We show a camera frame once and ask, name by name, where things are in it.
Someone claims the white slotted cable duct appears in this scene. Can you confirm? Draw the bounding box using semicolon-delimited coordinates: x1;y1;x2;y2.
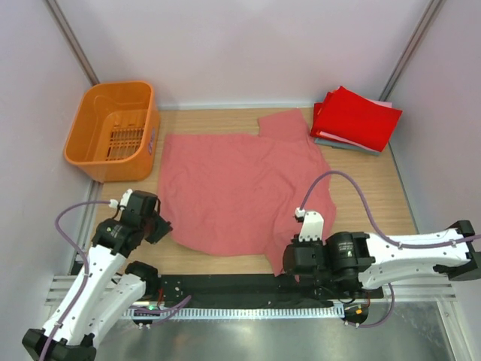
120;304;345;322

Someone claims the orange plastic basket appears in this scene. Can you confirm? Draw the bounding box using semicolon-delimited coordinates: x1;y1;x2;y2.
64;80;160;183

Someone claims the corner metal post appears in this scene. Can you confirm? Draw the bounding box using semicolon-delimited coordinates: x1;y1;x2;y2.
379;0;446;102
45;0;100;86

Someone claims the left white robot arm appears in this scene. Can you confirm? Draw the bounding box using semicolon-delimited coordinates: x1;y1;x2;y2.
22;190;172;360

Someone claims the grey folded t shirt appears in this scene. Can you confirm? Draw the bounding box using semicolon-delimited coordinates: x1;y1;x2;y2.
314;138;380;156

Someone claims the right corner metal post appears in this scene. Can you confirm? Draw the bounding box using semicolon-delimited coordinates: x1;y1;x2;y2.
379;0;446;102

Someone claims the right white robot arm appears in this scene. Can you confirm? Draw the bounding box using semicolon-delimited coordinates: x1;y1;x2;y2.
283;220;480;298

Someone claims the left corner metal post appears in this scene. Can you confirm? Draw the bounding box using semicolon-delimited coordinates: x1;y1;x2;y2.
45;0;100;86

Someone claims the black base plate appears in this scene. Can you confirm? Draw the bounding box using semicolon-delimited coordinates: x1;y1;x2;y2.
156;274;384;308

